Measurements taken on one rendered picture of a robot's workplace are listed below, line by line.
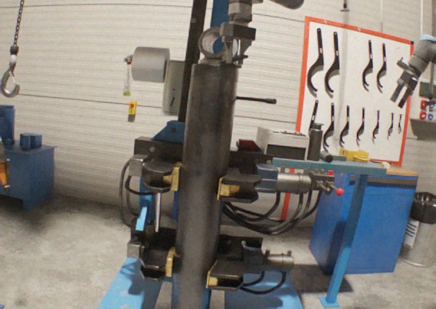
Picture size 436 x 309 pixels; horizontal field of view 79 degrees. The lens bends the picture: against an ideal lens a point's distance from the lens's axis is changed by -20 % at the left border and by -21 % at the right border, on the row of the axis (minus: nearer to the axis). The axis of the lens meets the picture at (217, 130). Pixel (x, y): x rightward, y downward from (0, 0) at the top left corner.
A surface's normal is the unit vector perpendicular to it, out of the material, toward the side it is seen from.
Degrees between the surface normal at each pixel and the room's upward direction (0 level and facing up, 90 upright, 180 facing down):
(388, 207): 90
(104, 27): 90
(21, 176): 90
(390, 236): 90
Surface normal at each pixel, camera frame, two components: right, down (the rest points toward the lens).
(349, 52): -0.01, 0.09
